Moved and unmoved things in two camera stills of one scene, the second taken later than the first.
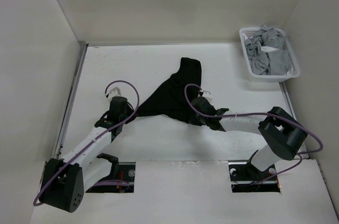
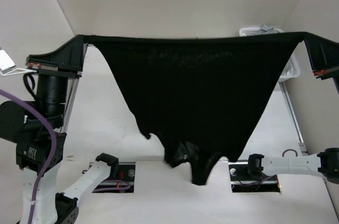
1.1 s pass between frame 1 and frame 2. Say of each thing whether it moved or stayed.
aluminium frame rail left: stayed
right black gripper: moved
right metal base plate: stayed
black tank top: moved
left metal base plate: stayed
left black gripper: moved
